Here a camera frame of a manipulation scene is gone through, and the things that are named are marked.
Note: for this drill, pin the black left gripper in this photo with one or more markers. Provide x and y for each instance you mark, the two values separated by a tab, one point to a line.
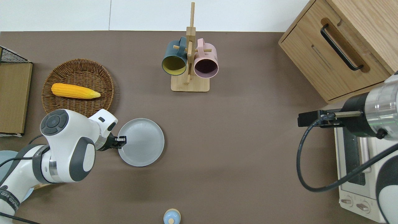
108	143

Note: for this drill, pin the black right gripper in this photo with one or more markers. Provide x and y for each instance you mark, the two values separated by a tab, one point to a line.
311	118

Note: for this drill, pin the gray round plate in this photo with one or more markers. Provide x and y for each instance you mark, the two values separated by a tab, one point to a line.
143	143

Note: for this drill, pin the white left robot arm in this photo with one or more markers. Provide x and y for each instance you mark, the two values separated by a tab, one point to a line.
62	146

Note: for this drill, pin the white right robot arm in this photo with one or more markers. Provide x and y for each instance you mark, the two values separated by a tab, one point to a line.
382	105

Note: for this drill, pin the light blue plate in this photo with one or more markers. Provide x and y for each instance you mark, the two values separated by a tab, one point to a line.
6	155

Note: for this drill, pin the brown table mat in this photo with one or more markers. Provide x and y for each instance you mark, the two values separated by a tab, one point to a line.
248	124

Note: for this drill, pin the yellow corn cob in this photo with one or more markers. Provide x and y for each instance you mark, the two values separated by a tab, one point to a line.
71	90

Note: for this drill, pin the brown wicker basket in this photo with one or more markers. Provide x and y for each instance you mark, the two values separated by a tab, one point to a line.
77	71

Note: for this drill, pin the cream toaster oven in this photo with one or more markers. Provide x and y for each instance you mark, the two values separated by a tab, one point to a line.
351	196

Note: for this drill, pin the wooden mug tree stand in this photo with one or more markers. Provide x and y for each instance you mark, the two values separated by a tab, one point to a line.
189	85

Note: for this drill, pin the blue bell wooden base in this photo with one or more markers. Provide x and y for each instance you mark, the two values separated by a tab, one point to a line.
171	217

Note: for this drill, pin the teal mug yellow inside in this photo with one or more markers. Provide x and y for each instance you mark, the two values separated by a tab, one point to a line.
174	51

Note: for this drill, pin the grid-pattern box wooden shelf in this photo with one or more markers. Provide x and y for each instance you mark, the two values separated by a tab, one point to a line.
12	96

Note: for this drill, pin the pink mug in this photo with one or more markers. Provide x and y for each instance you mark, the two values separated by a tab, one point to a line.
206	54

